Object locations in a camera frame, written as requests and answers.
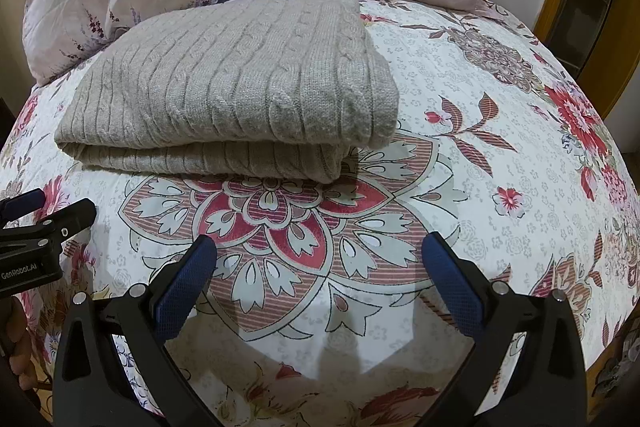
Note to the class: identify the floral bed sheet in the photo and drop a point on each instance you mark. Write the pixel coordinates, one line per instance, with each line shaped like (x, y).
(480, 187)

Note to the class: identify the grey knitted blanket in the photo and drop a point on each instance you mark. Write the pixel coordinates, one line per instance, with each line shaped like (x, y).
(225, 87)

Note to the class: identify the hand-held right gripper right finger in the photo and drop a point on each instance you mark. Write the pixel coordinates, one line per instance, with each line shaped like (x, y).
(452, 287)

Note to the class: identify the person's left hand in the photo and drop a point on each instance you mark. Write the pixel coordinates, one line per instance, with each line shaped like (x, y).
(17, 342)

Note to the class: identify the wooden furniture frame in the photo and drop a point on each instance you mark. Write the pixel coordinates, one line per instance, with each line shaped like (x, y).
(595, 7)

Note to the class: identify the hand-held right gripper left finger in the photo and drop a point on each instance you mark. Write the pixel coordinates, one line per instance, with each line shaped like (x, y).
(182, 287)

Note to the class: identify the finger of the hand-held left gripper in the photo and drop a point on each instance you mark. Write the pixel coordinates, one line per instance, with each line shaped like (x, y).
(60, 219)
(22, 202)

